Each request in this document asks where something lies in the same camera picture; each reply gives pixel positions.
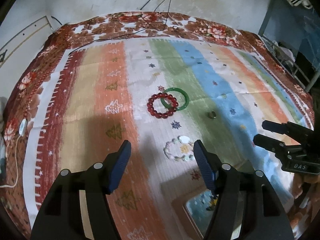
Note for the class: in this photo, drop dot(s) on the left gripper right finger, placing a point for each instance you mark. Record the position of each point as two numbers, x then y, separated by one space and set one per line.
264 216

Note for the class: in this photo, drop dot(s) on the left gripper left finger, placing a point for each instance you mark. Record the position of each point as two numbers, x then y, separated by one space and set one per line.
59 216

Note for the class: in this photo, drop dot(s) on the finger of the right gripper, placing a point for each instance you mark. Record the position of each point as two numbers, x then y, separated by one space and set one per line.
279 148
296 132

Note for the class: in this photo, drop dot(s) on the person's right hand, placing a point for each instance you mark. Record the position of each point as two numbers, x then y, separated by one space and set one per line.
304 183

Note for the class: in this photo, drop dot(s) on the floral red bed sheet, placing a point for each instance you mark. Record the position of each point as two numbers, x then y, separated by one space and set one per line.
116 28

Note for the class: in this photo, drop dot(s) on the silver metal tin box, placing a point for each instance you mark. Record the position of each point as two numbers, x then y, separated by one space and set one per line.
194 211

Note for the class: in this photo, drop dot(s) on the striped colourful cloth mat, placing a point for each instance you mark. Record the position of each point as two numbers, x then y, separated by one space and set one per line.
161 95

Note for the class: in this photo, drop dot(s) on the white bed headboard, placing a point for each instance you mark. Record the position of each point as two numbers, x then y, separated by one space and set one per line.
30 37

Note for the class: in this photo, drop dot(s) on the white charger with cable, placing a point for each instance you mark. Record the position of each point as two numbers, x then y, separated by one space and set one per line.
21 131

